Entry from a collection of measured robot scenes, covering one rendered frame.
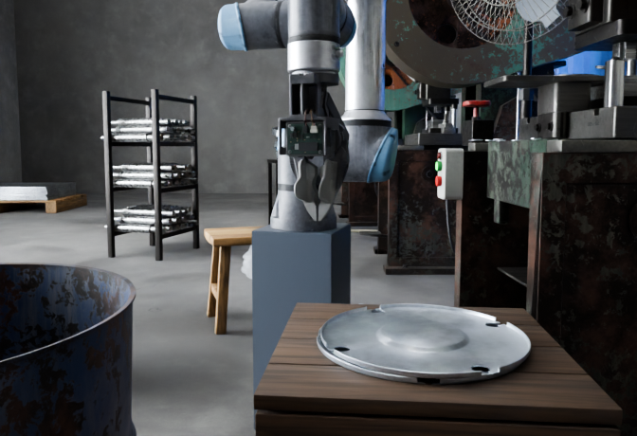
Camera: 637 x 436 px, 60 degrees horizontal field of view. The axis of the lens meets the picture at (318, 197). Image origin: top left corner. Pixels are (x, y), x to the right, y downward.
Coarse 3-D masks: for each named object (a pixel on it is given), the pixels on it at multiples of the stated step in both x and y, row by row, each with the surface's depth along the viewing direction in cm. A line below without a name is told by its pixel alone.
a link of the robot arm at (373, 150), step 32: (352, 0) 116; (384, 0) 117; (384, 32) 117; (352, 64) 117; (384, 64) 118; (352, 96) 117; (384, 96) 119; (352, 128) 115; (384, 128) 116; (352, 160) 116; (384, 160) 114
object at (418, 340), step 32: (352, 320) 86; (384, 320) 86; (416, 320) 84; (448, 320) 86; (480, 320) 86; (352, 352) 73; (384, 352) 73; (416, 352) 72; (448, 352) 73; (480, 352) 73; (512, 352) 73
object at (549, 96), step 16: (496, 80) 120; (512, 80) 115; (528, 80) 116; (544, 80) 116; (560, 80) 116; (576, 80) 116; (592, 80) 116; (544, 96) 124; (560, 96) 118; (576, 96) 118; (544, 112) 124; (560, 112) 118; (544, 128) 124; (560, 128) 119
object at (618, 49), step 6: (630, 42) 120; (636, 42) 120; (612, 48) 124; (618, 48) 122; (624, 48) 121; (630, 48) 120; (612, 54) 124; (618, 54) 122; (624, 54) 121; (630, 54) 120
